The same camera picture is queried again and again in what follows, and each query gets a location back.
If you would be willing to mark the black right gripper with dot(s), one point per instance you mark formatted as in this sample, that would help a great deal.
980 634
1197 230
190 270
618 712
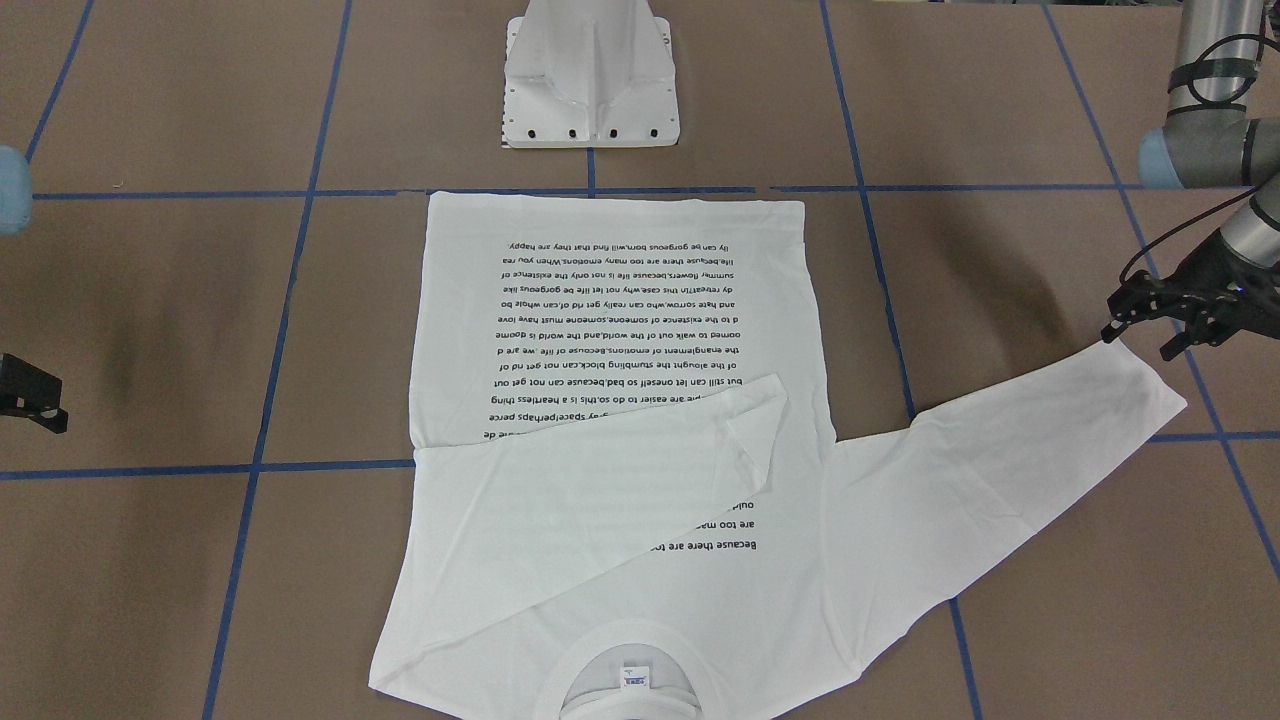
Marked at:
30 392

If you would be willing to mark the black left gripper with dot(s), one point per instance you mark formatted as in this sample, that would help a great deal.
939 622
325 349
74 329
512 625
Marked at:
1207 272

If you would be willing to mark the white long-sleeve printed shirt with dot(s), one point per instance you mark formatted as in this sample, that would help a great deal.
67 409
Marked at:
629 497

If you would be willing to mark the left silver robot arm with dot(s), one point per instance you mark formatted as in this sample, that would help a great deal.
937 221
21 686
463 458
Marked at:
1208 140

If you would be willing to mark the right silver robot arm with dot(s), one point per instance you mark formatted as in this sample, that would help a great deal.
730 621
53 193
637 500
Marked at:
16 195

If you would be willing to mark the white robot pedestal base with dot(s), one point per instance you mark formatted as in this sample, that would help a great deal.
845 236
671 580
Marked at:
589 75

